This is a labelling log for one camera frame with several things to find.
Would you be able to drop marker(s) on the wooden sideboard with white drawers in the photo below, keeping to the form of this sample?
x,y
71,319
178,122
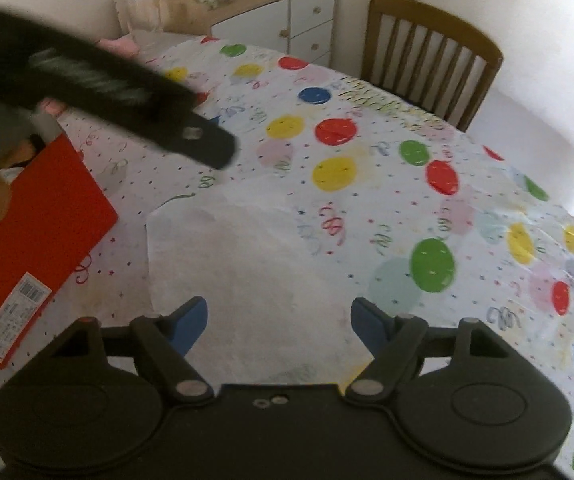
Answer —
x,y
297,15

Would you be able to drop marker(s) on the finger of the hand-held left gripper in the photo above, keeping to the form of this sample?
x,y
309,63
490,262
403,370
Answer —
x,y
202,140

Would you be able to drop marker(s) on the red cardboard box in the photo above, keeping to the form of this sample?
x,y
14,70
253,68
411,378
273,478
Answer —
x,y
32,255

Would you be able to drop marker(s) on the white paper sheet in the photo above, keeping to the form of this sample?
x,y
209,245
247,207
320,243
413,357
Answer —
x,y
247,270

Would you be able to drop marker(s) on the pink cloth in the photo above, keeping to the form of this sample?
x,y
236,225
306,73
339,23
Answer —
x,y
119,46

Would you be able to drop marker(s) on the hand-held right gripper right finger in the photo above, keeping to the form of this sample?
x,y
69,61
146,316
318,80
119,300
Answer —
x,y
366,325

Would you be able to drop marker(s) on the clear plastic container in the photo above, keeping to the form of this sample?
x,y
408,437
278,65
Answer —
x,y
144,0

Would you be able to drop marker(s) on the balloon print tablecloth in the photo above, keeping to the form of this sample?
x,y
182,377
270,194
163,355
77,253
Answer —
x,y
392,185

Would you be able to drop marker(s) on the wooden chair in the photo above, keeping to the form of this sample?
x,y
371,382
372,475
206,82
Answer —
x,y
432,55

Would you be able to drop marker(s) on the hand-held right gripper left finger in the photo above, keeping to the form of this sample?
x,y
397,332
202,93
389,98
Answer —
x,y
190,325

